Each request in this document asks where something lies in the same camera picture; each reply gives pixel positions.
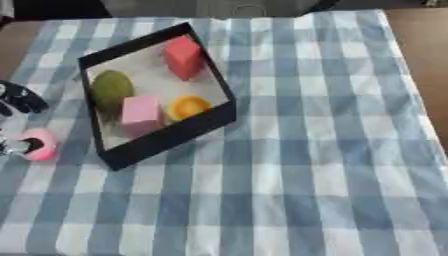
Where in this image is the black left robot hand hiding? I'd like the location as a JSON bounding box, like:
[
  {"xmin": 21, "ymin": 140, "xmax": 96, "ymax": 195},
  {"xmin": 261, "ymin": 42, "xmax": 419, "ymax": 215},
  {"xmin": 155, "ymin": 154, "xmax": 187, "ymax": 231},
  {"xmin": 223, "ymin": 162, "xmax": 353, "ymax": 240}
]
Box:
[{"xmin": 0, "ymin": 79, "xmax": 51, "ymax": 157}]

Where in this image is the pink round toy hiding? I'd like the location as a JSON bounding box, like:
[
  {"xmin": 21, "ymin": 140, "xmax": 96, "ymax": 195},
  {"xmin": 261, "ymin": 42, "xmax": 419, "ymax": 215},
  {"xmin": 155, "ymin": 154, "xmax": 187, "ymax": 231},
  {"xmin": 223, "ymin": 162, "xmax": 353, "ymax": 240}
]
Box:
[{"xmin": 17, "ymin": 127, "xmax": 60, "ymax": 162}]

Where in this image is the black box white inside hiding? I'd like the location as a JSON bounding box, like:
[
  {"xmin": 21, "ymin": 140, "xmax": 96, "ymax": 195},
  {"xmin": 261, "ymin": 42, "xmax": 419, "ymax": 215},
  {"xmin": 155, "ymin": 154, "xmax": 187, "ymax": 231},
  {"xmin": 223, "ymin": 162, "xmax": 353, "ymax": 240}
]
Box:
[{"xmin": 77, "ymin": 21, "xmax": 238, "ymax": 172}]

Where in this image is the green oval toy fruit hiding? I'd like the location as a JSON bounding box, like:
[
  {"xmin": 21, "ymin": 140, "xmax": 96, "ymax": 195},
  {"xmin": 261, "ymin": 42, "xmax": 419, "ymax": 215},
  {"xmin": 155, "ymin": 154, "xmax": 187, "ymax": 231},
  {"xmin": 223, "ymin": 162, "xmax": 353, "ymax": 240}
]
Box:
[{"xmin": 89, "ymin": 69, "xmax": 137, "ymax": 115}]

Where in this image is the pink cube block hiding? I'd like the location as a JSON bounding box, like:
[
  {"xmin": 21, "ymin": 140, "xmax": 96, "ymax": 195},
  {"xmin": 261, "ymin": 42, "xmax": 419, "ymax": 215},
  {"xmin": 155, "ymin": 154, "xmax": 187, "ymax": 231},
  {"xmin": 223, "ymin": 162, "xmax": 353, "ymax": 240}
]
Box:
[{"xmin": 119, "ymin": 95, "xmax": 167, "ymax": 137}]

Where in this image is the yellow round toy fruit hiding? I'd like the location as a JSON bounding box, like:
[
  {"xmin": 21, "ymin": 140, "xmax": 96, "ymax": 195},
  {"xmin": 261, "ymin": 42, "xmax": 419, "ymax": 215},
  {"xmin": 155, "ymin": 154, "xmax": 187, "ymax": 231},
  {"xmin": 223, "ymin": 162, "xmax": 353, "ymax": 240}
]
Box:
[{"xmin": 166, "ymin": 94, "xmax": 214, "ymax": 122}]

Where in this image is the red block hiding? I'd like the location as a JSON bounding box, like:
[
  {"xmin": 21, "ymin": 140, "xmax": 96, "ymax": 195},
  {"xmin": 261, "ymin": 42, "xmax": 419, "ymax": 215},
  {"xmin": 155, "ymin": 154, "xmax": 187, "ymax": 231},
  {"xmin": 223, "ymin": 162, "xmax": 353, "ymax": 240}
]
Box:
[{"xmin": 161, "ymin": 35, "xmax": 207, "ymax": 82}]

